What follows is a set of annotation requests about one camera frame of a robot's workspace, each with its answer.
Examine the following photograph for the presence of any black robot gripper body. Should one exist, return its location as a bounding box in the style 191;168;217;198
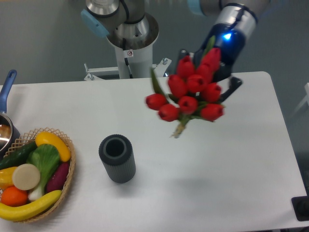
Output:
193;23;246;82

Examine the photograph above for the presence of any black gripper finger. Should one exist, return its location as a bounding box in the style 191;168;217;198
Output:
218;76;242;103
178;49;193;63

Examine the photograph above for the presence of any red tulip bouquet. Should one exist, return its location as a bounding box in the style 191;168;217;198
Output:
145;36;225;138

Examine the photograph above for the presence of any dark grey ribbed vase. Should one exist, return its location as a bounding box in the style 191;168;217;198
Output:
98;134;136;184

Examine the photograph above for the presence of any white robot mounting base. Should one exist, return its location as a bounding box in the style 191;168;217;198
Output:
84;44;172;81

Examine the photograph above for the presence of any black device table edge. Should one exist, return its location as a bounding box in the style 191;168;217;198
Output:
291;196;309;221

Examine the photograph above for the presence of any green bok choy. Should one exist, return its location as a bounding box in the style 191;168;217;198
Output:
27;144;60;202

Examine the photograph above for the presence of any woven wicker basket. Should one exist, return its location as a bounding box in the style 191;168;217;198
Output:
4;128;76;223

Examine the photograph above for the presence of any purple sweet potato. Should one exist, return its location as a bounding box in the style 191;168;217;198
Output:
46;162;70;193

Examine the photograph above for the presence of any dark green cucumber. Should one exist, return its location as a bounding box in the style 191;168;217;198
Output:
0;141;37;170

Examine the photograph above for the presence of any beige round disc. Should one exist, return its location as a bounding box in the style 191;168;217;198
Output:
12;163;41;190

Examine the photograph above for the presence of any yellow bell pepper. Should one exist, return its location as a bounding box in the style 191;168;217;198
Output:
0;167;17;190

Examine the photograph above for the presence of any orange fruit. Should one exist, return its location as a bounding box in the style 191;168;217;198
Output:
0;186;28;207

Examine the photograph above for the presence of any yellow banana front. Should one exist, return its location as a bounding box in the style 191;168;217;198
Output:
0;190;62;222

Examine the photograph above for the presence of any blue handled saucepan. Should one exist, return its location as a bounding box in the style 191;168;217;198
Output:
0;70;20;160

